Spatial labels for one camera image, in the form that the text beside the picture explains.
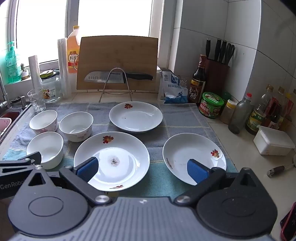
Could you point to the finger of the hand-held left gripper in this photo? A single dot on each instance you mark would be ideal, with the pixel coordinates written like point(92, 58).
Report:
point(23, 160)

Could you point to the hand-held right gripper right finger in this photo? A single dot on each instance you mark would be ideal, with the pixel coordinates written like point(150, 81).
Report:
point(196, 171)

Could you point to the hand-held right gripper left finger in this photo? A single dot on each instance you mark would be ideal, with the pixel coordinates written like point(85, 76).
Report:
point(87, 169)

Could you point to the white floral plate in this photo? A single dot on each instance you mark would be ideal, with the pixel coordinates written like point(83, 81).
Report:
point(185, 150)
point(138, 118)
point(129, 157)

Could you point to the white ceramic bowl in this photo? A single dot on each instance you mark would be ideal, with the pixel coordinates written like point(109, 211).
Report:
point(42, 120)
point(46, 148)
point(76, 125)

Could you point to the pink plastic basket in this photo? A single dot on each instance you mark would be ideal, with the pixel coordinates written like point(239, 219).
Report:
point(5, 124)

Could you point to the kitchen sink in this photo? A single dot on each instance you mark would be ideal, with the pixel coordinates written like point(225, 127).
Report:
point(9, 114)

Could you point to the clear drinking glass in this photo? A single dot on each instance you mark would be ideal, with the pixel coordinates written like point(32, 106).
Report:
point(37, 103)

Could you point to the yellow lidded spice jar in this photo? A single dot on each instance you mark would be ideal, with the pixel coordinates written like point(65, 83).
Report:
point(227, 113)

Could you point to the metal faucet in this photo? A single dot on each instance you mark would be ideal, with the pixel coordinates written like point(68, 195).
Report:
point(3, 97)

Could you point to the glass bottle with red cap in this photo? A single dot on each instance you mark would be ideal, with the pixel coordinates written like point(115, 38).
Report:
point(239, 115)

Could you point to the glass jar with lid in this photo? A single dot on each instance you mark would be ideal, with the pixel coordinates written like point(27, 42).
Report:
point(49, 90)

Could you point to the white plastic box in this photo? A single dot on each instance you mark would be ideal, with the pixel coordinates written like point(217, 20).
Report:
point(272, 141)

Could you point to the dark soy sauce bottle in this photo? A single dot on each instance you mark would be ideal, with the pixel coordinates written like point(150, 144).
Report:
point(197, 85)

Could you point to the small potted plant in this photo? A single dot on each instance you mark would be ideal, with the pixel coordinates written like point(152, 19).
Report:
point(25, 74)

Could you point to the white blue salt bag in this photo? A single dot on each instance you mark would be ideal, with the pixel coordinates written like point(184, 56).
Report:
point(172, 88)

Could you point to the green dish soap bottle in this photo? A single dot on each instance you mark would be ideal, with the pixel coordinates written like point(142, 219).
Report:
point(12, 69)

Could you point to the brown knife block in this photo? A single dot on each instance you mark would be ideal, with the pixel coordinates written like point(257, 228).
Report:
point(217, 76)

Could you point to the tall stack of plastic cups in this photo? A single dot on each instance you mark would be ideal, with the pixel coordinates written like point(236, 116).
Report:
point(63, 69)

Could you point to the bottle with red label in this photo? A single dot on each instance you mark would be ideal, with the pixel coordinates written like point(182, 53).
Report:
point(276, 109)

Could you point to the red cased phone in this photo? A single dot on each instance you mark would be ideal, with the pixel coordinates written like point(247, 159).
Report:
point(290, 222)

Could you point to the yellow cooking wine bottle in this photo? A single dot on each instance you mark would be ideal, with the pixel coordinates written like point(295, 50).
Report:
point(72, 58)

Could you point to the wooden cutting board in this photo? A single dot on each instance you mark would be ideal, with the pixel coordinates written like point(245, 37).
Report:
point(115, 55)

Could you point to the black kitchen scissors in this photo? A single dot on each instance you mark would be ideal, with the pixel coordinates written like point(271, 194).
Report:
point(229, 54)

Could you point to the window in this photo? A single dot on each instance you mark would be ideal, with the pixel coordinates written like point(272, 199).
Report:
point(46, 27)

